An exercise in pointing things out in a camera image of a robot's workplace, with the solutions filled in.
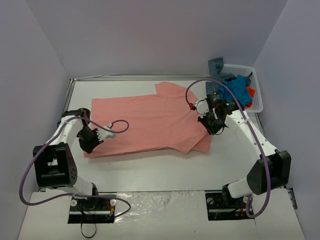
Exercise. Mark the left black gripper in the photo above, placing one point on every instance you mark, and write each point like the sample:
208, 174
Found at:
89, 141

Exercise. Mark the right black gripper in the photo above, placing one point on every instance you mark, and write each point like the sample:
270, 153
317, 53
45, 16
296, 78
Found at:
210, 122

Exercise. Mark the pink t shirt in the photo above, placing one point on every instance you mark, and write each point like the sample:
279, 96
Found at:
156, 121

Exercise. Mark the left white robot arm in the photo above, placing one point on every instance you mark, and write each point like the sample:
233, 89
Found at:
55, 167

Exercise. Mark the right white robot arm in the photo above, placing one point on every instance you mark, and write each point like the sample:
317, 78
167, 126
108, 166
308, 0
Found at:
271, 167

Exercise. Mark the blue t shirt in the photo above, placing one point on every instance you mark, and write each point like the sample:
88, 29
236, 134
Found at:
237, 85

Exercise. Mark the white plastic basket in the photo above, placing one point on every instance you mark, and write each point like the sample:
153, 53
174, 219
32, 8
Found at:
257, 106

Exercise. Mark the orange t shirt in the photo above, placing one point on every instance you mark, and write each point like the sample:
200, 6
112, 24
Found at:
251, 92

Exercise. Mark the grey t shirt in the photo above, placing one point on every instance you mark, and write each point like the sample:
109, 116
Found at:
215, 67

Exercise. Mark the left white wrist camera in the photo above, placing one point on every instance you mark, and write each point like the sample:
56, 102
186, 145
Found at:
105, 132

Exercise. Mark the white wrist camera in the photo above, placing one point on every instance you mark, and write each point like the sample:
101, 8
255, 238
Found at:
200, 106
105, 132

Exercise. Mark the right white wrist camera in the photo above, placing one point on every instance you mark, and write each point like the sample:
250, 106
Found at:
200, 106

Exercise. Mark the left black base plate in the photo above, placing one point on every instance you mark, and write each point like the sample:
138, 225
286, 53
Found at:
92, 210

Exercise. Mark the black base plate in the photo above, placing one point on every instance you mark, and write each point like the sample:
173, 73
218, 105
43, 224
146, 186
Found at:
219, 210
92, 210

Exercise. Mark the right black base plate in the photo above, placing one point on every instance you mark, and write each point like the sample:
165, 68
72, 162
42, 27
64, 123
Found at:
219, 210

